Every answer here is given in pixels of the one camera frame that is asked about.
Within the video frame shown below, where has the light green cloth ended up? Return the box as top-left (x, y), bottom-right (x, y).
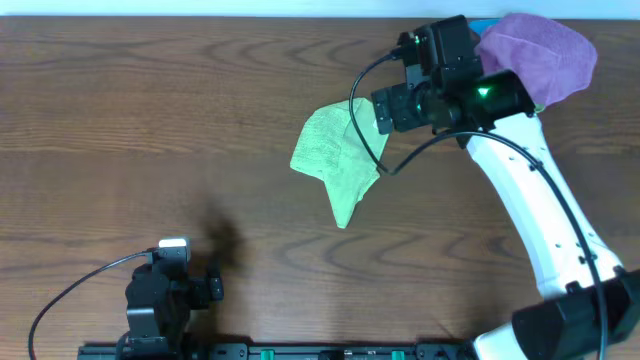
top-left (290, 98), bottom-right (388, 229)

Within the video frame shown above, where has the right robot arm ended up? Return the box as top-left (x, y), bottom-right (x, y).
top-left (372, 71), bottom-right (639, 359)

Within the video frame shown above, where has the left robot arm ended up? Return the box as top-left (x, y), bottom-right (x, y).
top-left (115, 258), bottom-right (224, 360)

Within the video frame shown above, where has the blue cloth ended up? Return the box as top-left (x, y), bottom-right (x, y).
top-left (469, 18), bottom-right (500, 36)

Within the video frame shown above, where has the purple cloth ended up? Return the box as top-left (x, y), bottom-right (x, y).
top-left (475, 13), bottom-right (598, 107)

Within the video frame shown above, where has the black left camera cable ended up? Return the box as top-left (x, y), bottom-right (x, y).
top-left (28, 251), bottom-right (154, 360)

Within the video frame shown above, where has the black camera cable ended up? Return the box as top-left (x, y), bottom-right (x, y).
top-left (348, 49), bottom-right (609, 360)
top-left (28, 251), bottom-right (154, 360)

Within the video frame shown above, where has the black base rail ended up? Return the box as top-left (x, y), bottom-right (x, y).
top-left (76, 343), bottom-right (478, 360)

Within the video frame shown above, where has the black right camera cable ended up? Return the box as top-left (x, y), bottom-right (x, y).
top-left (348, 49), bottom-right (609, 360)

